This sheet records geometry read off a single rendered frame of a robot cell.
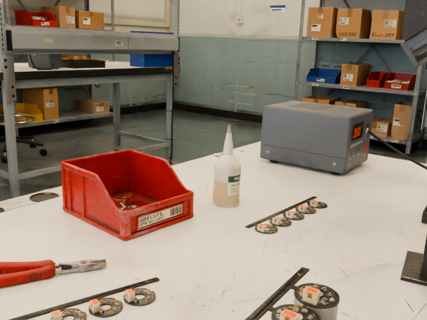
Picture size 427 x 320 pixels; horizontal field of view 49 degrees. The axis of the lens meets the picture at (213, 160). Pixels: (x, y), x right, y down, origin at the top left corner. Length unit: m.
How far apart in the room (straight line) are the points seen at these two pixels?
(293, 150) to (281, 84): 4.75
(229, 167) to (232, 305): 0.22
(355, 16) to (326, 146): 3.99
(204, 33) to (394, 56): 2.40
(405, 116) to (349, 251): 4.07
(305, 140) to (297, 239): 0.28
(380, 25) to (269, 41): 1.47
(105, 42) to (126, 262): 2.62
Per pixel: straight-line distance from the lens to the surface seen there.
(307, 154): 0.75
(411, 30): 0.41
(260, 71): 5.65
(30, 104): 4.92
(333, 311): 0.27
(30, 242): 0.49
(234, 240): 0.48
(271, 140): 0.78
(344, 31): 4.73
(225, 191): 0.56
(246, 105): 5.77
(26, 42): 2.69
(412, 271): 0.46
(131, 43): 3.14
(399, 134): 4.56
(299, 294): 0.27
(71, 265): 0.43
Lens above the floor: 0.95
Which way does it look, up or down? 14 degrees down
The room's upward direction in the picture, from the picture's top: 2 degrees clockwise
